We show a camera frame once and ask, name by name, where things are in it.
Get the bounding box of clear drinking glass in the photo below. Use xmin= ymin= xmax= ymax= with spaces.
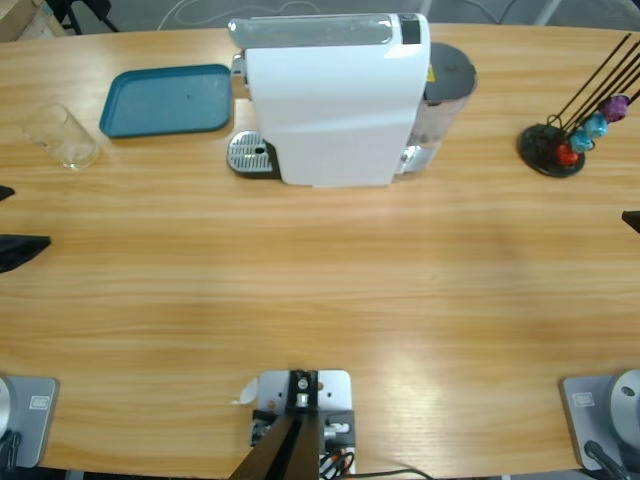
xmin=21 ymin=102 xmax=100 ymax=172

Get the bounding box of purple coffee capsule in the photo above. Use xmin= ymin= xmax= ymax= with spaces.
xmin=599 ymin=94 xmax=629 ymax=122

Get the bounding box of white capsule coffee machine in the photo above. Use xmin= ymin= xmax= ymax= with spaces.
xmin=227 ymin=12 xmax=432 ymax=191

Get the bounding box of robot arm grey base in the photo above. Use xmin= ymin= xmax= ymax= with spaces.
xmin=558 ymin=368 xmax=640 ymax=474
xmin=0 ymin=374 xmax=60 ymax=471

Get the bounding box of red coffee capsule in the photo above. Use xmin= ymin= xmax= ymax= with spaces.
xmin=555 ymin=144 xmax=581 ymax=168

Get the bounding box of blue coffee capsule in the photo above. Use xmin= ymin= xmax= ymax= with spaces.
xmin=582 ymin=112 xmax=611 ymax=139
xmin=568 ymin=128 xmax=596 ymax=155

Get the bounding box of black capsule holder with rods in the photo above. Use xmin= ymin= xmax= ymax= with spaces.
xmin=517 ymin=32 xmax=640 ymax=179

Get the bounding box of teal plastic tray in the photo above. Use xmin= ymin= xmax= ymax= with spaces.
xmin=98 ymin=63 xmax=236 ymax=140

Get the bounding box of clear water tank black lid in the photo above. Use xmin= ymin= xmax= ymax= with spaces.
xmin=399 ymin=42 xmax=479 ymax=176

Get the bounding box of white tape tab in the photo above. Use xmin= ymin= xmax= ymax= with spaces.
xmin=229 ymin=377 xmax=260 ymax=407

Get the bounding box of black arm base cable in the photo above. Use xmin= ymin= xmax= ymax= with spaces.
xmin=583 ymin=439 xmax=632 ymax=480
xmin=0 ymin=430 xmax=24 ymax=471

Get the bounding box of white floor cable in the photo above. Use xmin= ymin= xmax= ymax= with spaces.
xmin=158 ymin=0 xmax=321 ymax=27

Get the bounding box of black camera stand post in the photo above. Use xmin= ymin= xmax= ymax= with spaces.
xmin=233 ymin=369 xmax=321 ymax=480

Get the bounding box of white camera stand block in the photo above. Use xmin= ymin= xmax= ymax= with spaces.
xmin=257 ymin=368 xmax=357 ymax=475

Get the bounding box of black cable at stand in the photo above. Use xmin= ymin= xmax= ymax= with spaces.
xmin=355 ymin=467 xmax=434 ymax=480

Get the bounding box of orange and black cable bundle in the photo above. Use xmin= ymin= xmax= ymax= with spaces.
xmin=319 ymin=447 xmax=357 ymax=476

